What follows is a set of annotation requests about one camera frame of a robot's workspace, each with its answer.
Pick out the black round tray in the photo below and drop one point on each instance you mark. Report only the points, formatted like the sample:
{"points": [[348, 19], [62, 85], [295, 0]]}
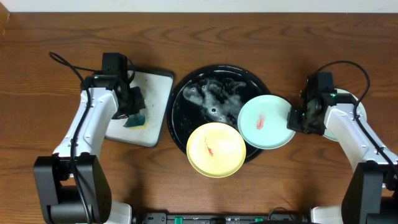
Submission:
{"points": [[211, 94]]}

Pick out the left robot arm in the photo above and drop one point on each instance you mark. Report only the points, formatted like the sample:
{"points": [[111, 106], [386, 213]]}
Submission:
{"points": [[71, 184]]}

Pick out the black rectangular sponge tray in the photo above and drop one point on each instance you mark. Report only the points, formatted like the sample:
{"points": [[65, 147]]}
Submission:
{"points": [[156, 86]]}

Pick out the yellow plate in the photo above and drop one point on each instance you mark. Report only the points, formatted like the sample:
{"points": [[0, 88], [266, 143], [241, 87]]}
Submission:
{"points": [[216, 150]]}

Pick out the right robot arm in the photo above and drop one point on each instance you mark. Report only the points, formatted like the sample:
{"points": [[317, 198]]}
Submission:
{"points": [[371, 196]]}

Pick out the green yellow sponge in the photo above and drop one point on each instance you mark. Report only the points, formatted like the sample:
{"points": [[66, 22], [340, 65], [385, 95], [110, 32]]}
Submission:
{"points": [[136, 121]]}

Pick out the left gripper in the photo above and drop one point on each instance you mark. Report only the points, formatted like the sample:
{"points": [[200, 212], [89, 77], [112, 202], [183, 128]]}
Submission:
{"points": [[137, 101]]}

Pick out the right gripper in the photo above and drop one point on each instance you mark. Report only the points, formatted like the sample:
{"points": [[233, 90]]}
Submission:
{"points": [[292, 122]]}

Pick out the mint plate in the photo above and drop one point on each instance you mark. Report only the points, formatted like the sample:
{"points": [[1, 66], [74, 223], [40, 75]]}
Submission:
{"points": [[262, 122], [361, 109]]}

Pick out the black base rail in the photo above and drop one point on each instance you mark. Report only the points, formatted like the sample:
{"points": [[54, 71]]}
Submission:
{"points": [[163, 218]]}

